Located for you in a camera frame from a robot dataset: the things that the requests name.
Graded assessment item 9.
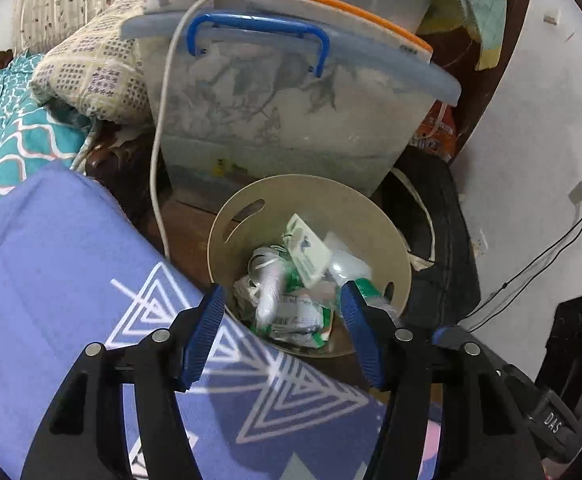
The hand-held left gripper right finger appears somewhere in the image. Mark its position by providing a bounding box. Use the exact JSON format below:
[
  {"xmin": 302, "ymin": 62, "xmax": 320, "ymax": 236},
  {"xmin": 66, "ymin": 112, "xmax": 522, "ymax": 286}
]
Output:
[{"xmin": 339, "ymin": 279, "xmax": 544, "ymax": 480}]

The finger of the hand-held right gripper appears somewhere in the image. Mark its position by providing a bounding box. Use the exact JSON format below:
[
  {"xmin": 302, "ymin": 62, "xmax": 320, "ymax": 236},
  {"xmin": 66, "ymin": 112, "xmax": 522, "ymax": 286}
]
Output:
[{"xmin": 432, "ymin": 326, "xmax": 468, "ymax": 348}]

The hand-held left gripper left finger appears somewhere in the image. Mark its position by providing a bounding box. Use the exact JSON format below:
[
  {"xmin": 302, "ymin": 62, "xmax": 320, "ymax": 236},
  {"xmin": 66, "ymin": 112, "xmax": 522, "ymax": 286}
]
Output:
[{"xmin": 20, "ymin": 284, "xmax": 227, "ymax": 480}]

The green white packet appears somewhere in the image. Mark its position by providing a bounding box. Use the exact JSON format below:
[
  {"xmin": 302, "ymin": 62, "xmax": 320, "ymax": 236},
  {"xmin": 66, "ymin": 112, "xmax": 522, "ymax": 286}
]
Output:
[{"xmin": 250, "ymin": 294, "xmax": 334, "ymax": 351}]

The clear plastic bottle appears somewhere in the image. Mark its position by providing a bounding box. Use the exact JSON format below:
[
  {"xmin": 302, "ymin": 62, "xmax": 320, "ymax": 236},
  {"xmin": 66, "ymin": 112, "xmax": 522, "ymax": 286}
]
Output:
[{"xmin": 323, "ymin": 232, "xmax": 402, "ymax": 322}]

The silver toothpaste tube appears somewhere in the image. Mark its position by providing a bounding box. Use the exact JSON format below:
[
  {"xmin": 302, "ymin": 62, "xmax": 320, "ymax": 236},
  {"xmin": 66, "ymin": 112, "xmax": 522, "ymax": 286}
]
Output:
[{"xmin": 255, "ymin": 259, "xmax": 292, "ymax": 327}]

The green white toothpaste box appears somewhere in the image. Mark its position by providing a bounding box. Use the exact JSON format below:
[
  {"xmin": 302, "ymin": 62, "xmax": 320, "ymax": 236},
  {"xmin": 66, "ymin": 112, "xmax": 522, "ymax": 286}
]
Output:
[{"xmin": 283, "ymin": 213, "xmax": 332, "ymax": 289}]

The beige round waste bin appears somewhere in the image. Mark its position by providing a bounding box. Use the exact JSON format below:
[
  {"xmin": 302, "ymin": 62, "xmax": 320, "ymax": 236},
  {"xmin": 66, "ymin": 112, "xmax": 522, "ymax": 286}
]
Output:
[{"xmin": 208, "ymin": 174, "xmax": 413, "ymax": 359}]

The black speaker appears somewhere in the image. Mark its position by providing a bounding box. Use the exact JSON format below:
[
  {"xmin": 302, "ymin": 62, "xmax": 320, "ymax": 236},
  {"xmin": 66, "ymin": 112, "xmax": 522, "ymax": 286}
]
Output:
[{"xmin": 535, "ymin": 287, "xmax": 582, "ymax": 412}]

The black round bag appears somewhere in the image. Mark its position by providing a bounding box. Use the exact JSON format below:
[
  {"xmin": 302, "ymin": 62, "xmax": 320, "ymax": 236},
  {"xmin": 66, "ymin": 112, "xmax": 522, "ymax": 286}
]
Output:
[{"xmin": 385, "ymin": 149, "xmax": 482, "ymax": 332}]

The blue printed blanket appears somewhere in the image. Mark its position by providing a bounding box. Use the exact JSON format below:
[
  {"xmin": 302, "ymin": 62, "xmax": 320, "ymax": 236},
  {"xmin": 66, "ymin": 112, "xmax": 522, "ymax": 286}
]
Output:
[{"xmin": 0, "ymin": 160, "xmax": 444, "ymax": 480}]

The orange snack bag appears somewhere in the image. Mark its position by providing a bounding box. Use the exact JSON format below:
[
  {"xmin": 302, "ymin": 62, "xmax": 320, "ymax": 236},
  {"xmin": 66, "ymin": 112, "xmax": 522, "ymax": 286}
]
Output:
[{"xmin": 410, "ymin": 104, "xmax": 460, "ymax": 162}]

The teal patterned quilt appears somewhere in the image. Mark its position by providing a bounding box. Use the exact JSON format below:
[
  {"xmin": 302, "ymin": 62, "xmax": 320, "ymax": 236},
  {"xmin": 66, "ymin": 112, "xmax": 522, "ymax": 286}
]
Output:
[{"xmin": 0, "ymin": 54, "xmax": 98, "ymax": 221}]

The patterned beige pillow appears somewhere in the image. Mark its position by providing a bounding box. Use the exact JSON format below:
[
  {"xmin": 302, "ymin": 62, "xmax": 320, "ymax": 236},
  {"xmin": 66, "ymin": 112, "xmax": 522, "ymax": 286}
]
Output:
[{"xmin": 30, "ymin": 0, "xmax": 152, "ymax": 127}]

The yellow green patchwork cloth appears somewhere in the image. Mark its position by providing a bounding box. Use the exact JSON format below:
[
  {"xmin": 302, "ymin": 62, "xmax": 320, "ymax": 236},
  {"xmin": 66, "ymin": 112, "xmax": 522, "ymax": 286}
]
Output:
[{"xmin": 446, "ymin": 0, "xmax": 510, "ymax": 72}]

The orange rimmed lid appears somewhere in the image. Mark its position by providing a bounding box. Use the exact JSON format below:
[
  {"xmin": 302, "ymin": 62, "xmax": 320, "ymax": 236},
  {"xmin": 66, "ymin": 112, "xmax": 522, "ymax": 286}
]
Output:
[{"xmin": 240, "ymin": 0, "xmax": 434, "ymax": 55}]

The black wall cable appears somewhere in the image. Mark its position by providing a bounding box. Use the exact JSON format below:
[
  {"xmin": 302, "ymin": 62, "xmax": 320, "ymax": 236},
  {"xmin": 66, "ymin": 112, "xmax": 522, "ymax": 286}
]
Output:
[{"xmin": 460, "ymin": 199, "xmax": 582, "ymax": 332}]

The white cable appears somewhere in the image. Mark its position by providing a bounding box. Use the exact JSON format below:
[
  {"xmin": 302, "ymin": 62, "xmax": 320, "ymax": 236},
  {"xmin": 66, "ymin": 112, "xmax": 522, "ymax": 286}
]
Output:
[{"xmin": 150, "ymin": 0, "xmax": 244, "ymax": 261}]

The clear storage box blue handle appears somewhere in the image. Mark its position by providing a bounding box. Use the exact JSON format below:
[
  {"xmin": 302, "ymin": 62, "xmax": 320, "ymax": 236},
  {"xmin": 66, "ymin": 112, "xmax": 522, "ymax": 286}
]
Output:
[{"xmin": 120, "ymin": 10, "xmax": 462, "ymax": 202}]

